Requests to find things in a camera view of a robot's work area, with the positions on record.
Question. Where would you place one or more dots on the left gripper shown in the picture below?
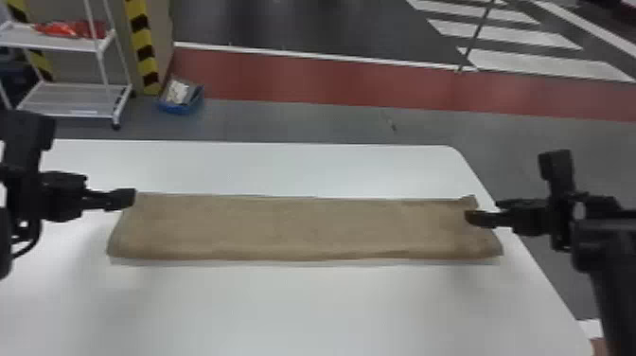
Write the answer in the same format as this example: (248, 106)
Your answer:
(47, 196)

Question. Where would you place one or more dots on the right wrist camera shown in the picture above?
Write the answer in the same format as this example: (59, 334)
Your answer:
(556, 171)

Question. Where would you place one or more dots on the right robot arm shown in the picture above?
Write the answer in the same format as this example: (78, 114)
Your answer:
(608, 258)

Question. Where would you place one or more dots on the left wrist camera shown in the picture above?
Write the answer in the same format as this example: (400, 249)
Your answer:
(22, 136)

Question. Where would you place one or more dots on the beige towel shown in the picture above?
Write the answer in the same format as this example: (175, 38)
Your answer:
(298, 228)

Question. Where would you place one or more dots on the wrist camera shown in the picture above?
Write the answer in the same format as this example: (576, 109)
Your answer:
(556, 171)
(22, 136)

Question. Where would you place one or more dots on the red snack packet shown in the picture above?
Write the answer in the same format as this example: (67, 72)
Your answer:
(62, 29)

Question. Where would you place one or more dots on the blue basket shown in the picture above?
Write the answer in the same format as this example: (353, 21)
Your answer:
(180, 97)

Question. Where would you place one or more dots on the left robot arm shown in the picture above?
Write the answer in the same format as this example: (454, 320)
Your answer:
(4, 243)

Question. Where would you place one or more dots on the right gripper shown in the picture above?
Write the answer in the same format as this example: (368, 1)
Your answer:
(529, 216)

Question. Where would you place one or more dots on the yellow black striped post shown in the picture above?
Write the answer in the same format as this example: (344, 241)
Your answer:
(40, 62)
(143, 49)

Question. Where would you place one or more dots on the thin grey pole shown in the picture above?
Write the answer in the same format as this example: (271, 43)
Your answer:
(472, 40)

